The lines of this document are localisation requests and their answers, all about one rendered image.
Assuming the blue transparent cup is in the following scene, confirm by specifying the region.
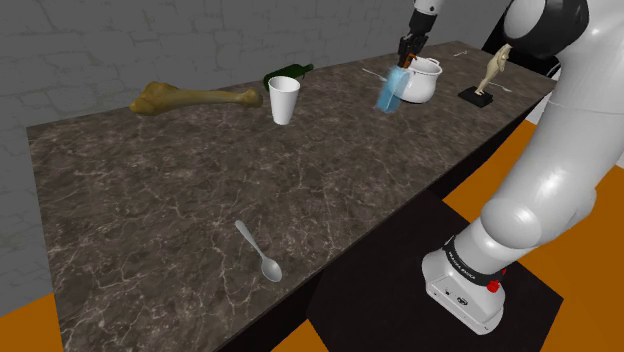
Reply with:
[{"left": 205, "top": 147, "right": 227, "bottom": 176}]
[{"left": 374, "top": 66, "right": 414, "bottom": 115}]

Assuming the silver fork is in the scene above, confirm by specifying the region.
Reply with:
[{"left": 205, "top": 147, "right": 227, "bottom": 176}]
[{"left": 361, "top": 67, "right": 389, "bottom": 83}]

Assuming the tan figurine on black base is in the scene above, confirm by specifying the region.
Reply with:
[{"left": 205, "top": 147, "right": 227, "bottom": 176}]
[{"left": 457, "top": 43, "right": 514, "bottom": 109}]

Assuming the dark green bottle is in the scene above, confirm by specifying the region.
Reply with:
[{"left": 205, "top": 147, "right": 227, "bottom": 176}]
[{"left": 263, "top": 63, "right": 315, "bottom": 92}]

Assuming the white paper cup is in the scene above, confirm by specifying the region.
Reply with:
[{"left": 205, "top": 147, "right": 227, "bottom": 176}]
[{"left": 267, "top": 75, "right": 302, "bottom": 126}]

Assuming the large tan bone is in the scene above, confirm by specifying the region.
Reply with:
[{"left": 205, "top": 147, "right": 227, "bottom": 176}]
[{"left": 128, "top": 81, "right": 264, "bottom": 117}]

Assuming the silver spoon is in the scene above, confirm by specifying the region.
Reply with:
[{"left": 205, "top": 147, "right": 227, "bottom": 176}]
[{"left": 234, "top": 219, "right": 284, "bottom": 284}]

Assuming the black robot stand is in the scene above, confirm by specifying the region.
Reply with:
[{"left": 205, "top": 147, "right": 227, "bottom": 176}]
[{"left": 305, "top": 192, "right": 565, "bottom": 352}]

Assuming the white pot with handles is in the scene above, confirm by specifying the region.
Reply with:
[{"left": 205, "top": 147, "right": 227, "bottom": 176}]
[{"left": 397, "top": 54, "right": 444, "bottom": 105}]

